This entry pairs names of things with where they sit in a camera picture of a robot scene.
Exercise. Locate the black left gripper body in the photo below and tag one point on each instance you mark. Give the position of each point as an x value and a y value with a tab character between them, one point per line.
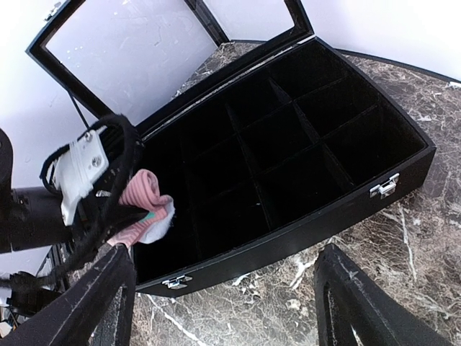
31	217

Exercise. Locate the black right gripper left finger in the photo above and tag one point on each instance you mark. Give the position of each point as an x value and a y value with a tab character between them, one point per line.
71	318

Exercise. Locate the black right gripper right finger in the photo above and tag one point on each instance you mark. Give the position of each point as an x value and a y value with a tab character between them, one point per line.
350	307

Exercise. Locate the pink teal patterned sock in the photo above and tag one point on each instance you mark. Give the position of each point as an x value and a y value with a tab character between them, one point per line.
143	191

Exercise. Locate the black storage box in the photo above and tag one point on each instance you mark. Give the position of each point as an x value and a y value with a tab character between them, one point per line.
288	155

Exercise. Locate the black box glass lid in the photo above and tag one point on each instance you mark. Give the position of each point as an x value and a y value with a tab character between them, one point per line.
132	57

